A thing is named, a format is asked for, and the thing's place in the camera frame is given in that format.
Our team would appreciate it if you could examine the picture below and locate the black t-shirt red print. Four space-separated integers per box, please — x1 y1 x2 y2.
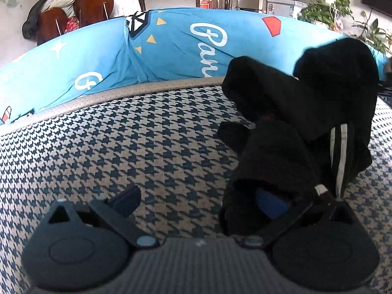
217 38 380 236

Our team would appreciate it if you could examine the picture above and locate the houndstooth patterned mat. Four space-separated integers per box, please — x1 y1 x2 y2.
0 76 392 294

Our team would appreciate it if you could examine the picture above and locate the blue cartoon bed sheet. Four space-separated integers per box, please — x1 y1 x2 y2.
1 8 391 129

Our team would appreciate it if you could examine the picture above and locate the brown wooden chair left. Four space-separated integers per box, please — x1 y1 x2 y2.
37 8 68 46

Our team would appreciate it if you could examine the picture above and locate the brown wooden chair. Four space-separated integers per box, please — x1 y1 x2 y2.
37 8 68 46
73 0 114 27

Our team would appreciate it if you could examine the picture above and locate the small leafy plant right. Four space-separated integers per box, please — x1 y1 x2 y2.
352 11 391 56

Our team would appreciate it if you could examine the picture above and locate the brown wooden chair right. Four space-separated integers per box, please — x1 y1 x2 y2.
73 0 114 27

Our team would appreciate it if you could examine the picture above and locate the white low cabinet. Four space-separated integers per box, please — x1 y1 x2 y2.
266 0 308 19

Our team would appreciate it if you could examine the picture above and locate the green potted plant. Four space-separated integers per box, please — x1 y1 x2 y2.
298 0 352 31

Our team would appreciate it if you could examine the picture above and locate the dark jacket on chairs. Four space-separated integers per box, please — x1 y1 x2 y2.
21 0 75 40

